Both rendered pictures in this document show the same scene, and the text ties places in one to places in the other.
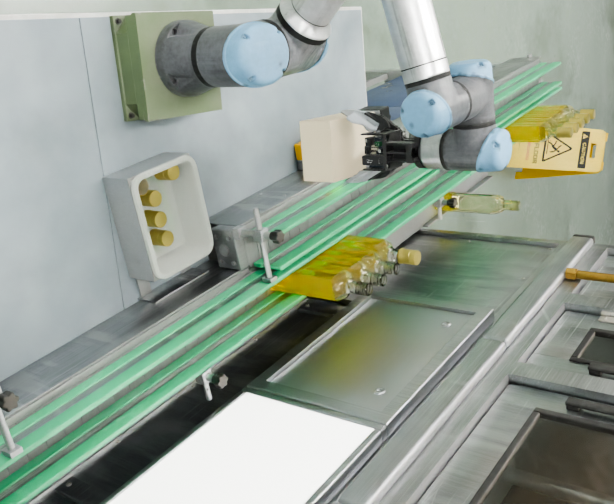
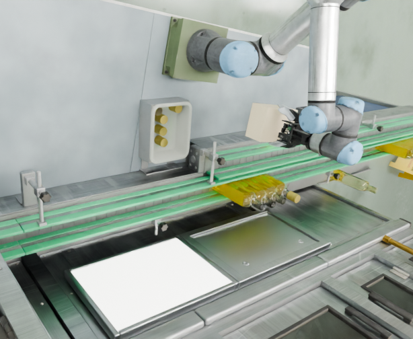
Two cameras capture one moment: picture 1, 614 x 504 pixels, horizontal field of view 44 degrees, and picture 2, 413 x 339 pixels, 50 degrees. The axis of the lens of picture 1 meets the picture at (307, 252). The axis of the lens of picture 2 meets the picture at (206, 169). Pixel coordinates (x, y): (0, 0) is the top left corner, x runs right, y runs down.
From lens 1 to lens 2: 0.15 m
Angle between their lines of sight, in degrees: 9
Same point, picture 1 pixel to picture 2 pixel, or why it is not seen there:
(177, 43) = (200, 41)
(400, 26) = (313, 67)
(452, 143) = (328, 141)
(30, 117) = (111, 57)
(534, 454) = (313, 329)
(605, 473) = not seen: outside the picture
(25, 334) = (73, 167)
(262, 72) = (238, 70)
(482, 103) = (350, 124)
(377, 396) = (243, 266)
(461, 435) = (278, 303)
